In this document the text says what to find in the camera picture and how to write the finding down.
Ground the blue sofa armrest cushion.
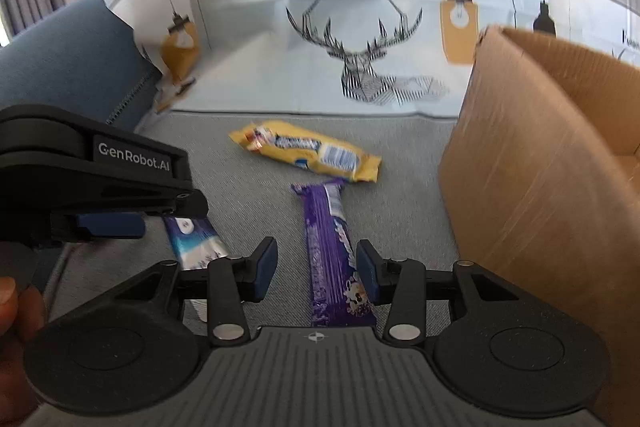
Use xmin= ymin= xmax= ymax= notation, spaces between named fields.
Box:
xmin=0 ymin=0 xmax=160 ymax=131

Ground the person's left hand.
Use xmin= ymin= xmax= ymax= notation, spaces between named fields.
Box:
xmin=0 ymin=277 xmax=46 ymax=426

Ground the white purple snack bar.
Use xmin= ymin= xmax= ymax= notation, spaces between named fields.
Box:
xmin=162 ymin=215 xmax=231 ymax=324

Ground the yellow candy pack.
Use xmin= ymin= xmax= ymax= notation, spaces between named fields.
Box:
xmin=229 ymin=120 xmax=382 ymax=182

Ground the purple candy pack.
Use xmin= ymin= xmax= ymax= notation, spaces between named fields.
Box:
xmin=292 ymin=180 xmax=376 ymax=327

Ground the open cardboard box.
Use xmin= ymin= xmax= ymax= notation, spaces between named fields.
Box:
xmin=438 ymin=26 xmax=639 ymax=426

